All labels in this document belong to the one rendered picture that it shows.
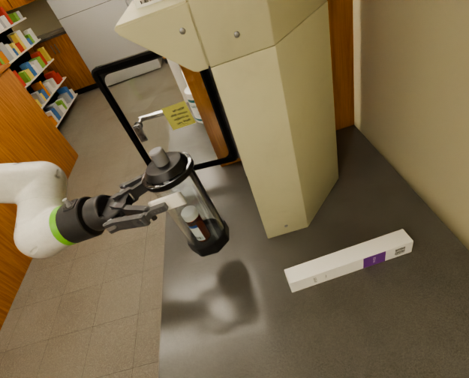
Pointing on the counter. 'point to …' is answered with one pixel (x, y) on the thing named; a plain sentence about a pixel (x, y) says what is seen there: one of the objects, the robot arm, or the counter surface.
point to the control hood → (165, 32)
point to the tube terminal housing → (276, 100)
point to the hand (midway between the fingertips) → (175, 185)
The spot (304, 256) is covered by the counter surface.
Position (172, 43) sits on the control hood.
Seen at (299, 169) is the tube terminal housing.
